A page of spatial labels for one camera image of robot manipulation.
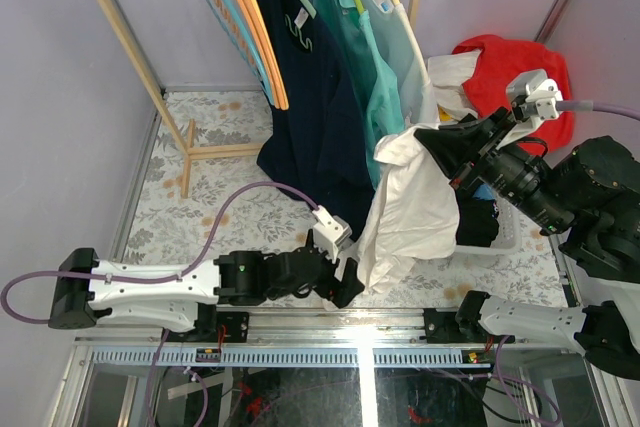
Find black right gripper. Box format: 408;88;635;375
410;102;571;231

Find white t shirt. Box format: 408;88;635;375
347;123;460;295

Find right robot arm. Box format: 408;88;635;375
414;108;639;380

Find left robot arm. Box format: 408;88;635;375
47;239;364;342

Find teal hanging shirt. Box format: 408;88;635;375
310;0;405;186

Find navy blue hanging shirt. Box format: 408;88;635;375
257;0;374;239

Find light blue hanging shirt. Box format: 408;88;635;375
361;0;440;125

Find orange plastic hanger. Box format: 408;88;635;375
214;0;284;108
230;0;291;111

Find cream white hanger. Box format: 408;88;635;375
358;0;434;98

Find blue plastic hanger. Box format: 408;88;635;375
205;0;275;104

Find white crumpled cloth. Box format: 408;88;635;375
427;49;481;121

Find black clothes in basket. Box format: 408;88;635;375
456;184;500;248

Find red cloth pile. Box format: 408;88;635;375
451;34;575;153

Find white laundry basket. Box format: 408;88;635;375
454;198;521;256

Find floral table cloth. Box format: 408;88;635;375
123;91;567;309

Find aluminium mounting rail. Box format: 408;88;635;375
73;308;562;350

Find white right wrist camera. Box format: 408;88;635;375
499;69;563;148

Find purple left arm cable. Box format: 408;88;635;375
1;180;321;323

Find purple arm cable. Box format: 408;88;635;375
557;100;640;123
1;180;321;323

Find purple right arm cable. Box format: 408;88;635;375
557;100;640;123

